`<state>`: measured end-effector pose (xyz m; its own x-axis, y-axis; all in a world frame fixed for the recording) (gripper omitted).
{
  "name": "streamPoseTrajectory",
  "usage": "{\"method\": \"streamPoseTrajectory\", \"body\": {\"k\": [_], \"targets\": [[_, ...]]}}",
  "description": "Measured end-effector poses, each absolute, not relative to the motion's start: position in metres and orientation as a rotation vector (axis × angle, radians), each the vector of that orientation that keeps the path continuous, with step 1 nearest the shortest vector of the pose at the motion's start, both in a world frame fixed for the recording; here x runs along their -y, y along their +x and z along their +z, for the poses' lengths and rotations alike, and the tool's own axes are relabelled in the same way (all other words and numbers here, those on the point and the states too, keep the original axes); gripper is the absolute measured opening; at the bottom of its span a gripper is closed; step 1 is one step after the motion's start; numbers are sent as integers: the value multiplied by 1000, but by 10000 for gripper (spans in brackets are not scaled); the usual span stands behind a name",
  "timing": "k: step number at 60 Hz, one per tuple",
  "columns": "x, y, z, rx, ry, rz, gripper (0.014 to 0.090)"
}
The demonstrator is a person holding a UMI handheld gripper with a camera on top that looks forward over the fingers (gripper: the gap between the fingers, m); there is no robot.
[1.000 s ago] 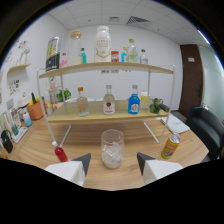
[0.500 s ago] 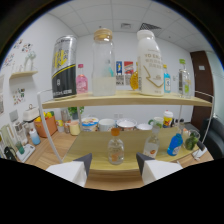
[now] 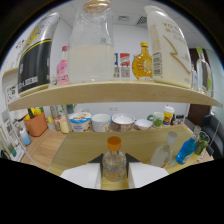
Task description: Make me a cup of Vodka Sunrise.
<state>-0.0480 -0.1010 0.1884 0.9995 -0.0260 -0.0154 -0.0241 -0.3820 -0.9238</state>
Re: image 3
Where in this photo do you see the two-tier wooden shelf rack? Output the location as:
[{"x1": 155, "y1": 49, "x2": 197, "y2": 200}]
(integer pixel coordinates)
[{"x1": 4, "y1": 79, "x2": 224, "y2": 178}]

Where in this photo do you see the large glass jar cork lid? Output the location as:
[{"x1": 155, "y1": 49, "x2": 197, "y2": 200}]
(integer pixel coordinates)
[{"x1": 67, "y1": 0, "x2": 115, "y2": 84}]

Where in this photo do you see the tall black and white can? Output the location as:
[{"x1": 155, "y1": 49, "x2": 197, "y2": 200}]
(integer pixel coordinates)
[{"x1": 17, "y1": 12, "x2": 62, "y2": 94}]

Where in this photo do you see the brown door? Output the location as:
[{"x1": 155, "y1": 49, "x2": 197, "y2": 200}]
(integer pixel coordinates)
[{"x1": 187, "y1": 48, "x2": 213, "y2": 126}]

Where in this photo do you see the ceiling air vent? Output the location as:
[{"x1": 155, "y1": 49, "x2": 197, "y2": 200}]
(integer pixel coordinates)
[{"x1": 136, "y1": 15, "x2": 148, "y2": 26}]

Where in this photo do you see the glass jar of limes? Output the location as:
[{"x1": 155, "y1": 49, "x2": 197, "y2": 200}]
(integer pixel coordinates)
[{"x1": 194, "y1": 130, "x2": 211, "y2": 156}]

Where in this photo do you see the amber liquid bottle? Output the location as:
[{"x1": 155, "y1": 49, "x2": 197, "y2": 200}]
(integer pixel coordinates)
[{"x1": 131, "y1": 41, "x2": 154, "y2": 80}]

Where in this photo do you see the pink liquid bottle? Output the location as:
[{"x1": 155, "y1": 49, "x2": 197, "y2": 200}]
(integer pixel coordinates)
[{"x1": 56, "y1": 45, "x2": 71, "y2": 86}]

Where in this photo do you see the black chair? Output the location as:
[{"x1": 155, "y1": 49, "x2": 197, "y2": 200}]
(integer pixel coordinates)
[{"x1": 199, "y1": 113, "x2": 224, "y2": 158}]

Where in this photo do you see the patterned bowl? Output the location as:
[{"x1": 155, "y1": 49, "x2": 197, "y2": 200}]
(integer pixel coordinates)
[{"x1": 111, "y1": 112, "x2": 136, "y2": 132}]

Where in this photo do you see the red wall poster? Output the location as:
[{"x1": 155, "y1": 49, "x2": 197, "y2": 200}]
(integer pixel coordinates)
[{"x1": 119, "y1": 52, "x2": 132, "y2": 79}]

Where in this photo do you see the blue liquid bottle silver cap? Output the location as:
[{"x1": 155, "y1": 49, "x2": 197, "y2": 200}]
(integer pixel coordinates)
[{"x1": 175, "y1": 125, "x2": 203, "y2": 166}]

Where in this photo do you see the white container red lid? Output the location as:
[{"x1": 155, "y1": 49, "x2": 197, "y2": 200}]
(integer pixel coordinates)
[{"x1": 162, "y1": 104, "x2": 176, "y2": 127}]

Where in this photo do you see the green mug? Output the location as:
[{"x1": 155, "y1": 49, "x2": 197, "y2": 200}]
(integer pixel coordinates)
[{"x1": 146, "y1": 111, "x2": 165, "y2": 129}]

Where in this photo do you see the blue printed tub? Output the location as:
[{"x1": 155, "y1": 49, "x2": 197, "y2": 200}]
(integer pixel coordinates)
[{"x1": 68, "y1": 111, "x2": 93, "y2": 133}]

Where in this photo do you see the clear bottle red label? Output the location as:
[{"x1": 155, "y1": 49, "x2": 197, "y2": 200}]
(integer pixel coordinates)
[{"x1": 148, "y1": 130, "x2": 179, "y2": 168}]

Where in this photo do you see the small white bowl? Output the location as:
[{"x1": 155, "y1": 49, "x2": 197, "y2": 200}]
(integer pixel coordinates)
[{"x1": 133, "y1": 118, "x2": 154, "y2": 131}]

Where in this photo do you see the white and blue bottle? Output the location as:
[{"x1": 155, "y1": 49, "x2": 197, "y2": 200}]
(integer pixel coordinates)
[{"x1": 18, "y1": 127, "x2": 32, "y2": 147}]

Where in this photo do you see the blue wall poster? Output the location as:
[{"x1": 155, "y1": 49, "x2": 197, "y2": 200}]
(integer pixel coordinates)
[{"x1": 114, "y1": 52, "x2": 120, "y2": 78}]

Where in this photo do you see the clear bottle orange cap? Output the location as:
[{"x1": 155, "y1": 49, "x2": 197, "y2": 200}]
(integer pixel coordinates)
[{"x1": 101, "y1": 135, "x2": 128, "y2": 183}]

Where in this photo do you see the green potted plant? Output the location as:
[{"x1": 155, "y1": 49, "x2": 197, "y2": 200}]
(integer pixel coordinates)
[{"x1": 59, "y1": 103, "x2": 78, "y2": 116}]

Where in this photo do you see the orange container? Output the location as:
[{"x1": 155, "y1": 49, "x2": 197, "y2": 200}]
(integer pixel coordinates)
[{"x1": 23, "y1": 111, "x2": 49, "y2": 138}]

